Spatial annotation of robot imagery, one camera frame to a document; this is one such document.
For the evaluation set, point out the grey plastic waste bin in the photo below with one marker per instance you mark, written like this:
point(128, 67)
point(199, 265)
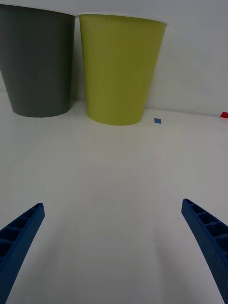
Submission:
point(38, 64)

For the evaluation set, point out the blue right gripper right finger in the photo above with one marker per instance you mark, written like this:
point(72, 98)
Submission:
point(209, 235)

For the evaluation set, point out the yellow-green plastic waste bin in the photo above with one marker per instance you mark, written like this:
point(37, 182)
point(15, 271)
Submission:
point(120, 71)

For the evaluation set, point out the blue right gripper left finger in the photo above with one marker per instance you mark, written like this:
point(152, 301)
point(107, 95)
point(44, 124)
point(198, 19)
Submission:
point(19, 240)

